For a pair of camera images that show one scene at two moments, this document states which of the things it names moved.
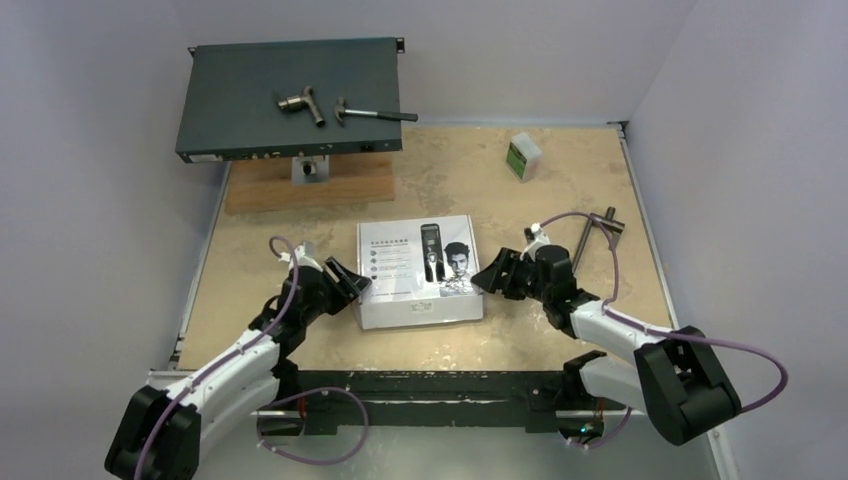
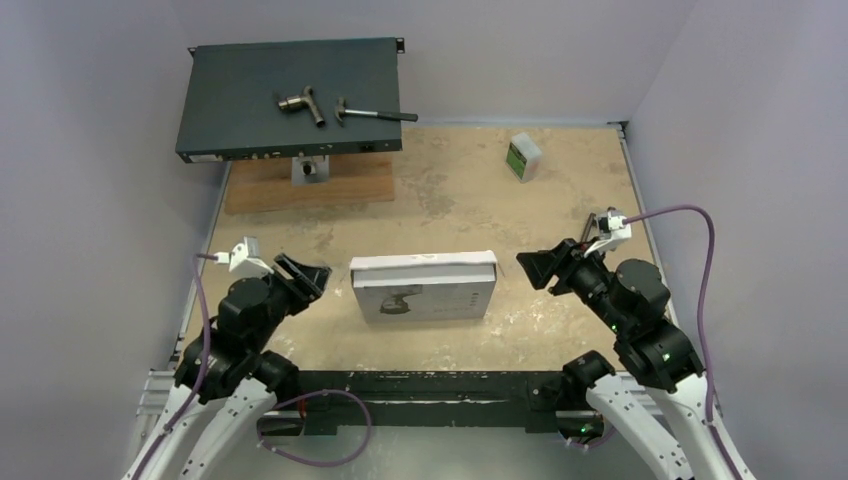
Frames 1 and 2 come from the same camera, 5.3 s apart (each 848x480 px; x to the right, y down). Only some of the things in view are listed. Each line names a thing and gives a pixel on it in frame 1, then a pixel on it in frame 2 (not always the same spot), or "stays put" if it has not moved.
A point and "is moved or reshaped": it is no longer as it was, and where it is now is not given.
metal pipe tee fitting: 298,102 stays put
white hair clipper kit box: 421,272 is moved or reshaped
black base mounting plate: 534,398 stays put
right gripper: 515,273 → 565,266
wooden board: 262,185 stays put
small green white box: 523,157 stays put
